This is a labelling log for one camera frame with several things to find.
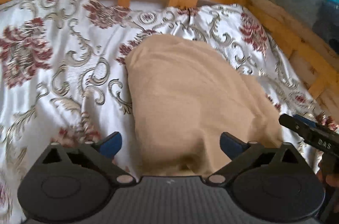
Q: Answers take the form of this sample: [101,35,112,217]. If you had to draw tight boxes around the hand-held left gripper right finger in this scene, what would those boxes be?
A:
[207,132,306,185]

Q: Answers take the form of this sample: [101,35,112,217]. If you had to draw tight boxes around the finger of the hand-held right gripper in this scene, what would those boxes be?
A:
[279,113,320,140]

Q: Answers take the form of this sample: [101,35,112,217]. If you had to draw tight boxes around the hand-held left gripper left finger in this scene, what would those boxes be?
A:
[37,131,137,185]

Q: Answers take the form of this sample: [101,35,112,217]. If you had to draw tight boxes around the tan hooded zip jacket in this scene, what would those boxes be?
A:
[124,34,285,177]

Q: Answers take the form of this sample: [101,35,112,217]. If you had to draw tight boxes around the person's right hand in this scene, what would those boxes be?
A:
[317,160,339,189]

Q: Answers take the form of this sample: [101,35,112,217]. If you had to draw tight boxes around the floral white bedspread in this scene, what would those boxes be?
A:
[0,0,339,224]

